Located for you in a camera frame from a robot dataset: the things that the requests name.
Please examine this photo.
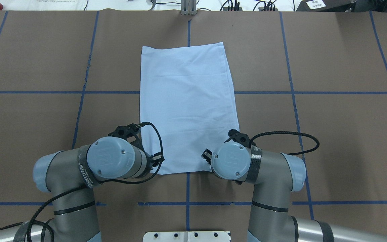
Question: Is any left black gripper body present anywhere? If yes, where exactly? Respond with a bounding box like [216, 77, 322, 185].
[143, 153, 155, 173]

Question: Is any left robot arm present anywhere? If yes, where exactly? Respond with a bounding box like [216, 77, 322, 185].
[0, 136, 163, 242]

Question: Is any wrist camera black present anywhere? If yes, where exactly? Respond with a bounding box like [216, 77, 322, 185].
[107, 123, 144, 150]
[225, 129, 251, 148]

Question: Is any light blue t-shirt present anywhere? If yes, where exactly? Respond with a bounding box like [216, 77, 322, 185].
[140, 42, 240, 175]

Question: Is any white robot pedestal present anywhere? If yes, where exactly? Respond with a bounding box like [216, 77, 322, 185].
[142, 231, 231, 242]

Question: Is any black power adapter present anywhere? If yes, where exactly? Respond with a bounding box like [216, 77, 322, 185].
[295, 0, 356, 12]

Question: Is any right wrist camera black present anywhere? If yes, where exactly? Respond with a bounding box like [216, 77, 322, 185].
[225, 129, 251, 148]

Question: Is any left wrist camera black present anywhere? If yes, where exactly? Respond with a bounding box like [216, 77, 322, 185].
[107, 123, 144, 150]

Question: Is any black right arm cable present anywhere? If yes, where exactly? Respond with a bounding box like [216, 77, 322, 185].
[249, 131, 320, 156]

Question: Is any aluminium frame post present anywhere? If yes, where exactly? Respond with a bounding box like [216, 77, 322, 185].
[181, 0, 198, 16]

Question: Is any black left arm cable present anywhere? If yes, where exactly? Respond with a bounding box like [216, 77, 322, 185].
[26, 122, 165, 242]

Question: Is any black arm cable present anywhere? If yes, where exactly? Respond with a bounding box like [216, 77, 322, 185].
[249, 131, 320, 156]
[26, 122, 165, 242]

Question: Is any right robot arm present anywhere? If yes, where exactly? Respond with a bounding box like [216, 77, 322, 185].
[202, 141, 387, 242]

